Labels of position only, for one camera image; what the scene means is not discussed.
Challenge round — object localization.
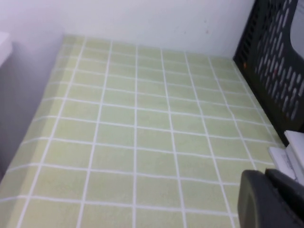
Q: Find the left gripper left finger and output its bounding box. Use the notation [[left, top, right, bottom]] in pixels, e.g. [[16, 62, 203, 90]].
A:
[[237, 169, 285, 228]]

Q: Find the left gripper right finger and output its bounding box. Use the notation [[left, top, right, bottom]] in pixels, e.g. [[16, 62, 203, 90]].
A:
[[265, 167, 304, 228]]

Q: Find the plain white book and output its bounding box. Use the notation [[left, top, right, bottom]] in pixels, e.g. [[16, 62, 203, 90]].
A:
[[267, 146, 304, 185]]

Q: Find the white robot title book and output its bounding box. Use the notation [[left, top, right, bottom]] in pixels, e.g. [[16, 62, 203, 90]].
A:
[[284, 129, 304, 171]]

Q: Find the black plastic book holder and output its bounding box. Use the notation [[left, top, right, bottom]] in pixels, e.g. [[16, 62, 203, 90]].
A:
[[232, 0, 304, 147]]

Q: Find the green checked tablecloth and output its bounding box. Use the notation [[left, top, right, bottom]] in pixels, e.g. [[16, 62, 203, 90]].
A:
[[0, 34, 289, 228]]

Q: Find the white furniture edge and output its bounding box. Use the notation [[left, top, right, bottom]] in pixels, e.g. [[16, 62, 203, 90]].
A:
[[0, 30, 13, 72]]

